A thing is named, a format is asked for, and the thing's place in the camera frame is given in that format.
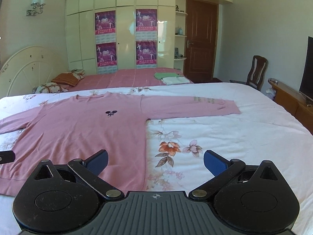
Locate pink knit sweater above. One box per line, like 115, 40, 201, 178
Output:
1, 92, 240, 196

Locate white floral quilt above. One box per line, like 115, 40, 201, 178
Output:
0, 82, 313, 235

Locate floral patterned pillow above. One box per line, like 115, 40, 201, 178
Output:
32, 82, 68, 94

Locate orange striped pillow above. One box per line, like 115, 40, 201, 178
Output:
51, 73, 80, 87

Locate cream round headboard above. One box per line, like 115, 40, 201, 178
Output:
0, 46, 68, 98

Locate wooden tv cabinet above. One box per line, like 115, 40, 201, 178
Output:
268, 78, 313, 134

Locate folded white garment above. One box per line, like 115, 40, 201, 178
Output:
161, 76, 190, 85

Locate pink checked bed sheet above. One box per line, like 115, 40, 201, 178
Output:
67, 67, 184, 92

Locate dark wooden chair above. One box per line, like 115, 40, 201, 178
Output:
230, 55, 268, 91

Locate folded green garment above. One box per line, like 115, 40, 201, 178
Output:
154, 72, 180, 80

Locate black television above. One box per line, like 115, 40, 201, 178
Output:
299, 37, 313, 100

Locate lower left purple poster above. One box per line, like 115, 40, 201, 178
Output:
96, 42, 117, 67

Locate purple poster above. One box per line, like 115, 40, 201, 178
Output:
96, 42, 117, 67
135, 9, 157, 32
136, 40, 157, 66
95, 11, 116, 35

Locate lower right purple poster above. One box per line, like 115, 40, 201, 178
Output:
136, 40, 157, 66

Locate upper left purple poster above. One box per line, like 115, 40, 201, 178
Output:
95, 11, 116, 35

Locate cream wardrobe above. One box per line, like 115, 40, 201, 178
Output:
65, 0, 233, 75

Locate brown wooden door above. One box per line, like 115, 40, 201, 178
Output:
183, 0, 219, 83

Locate upper right purple poster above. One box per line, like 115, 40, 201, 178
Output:
135, 9, 157, 32

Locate corner shelf unit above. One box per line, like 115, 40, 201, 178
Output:
174, 4, 187, 73

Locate wall sconce lamp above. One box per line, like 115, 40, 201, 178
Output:
26, 0, 46, 16

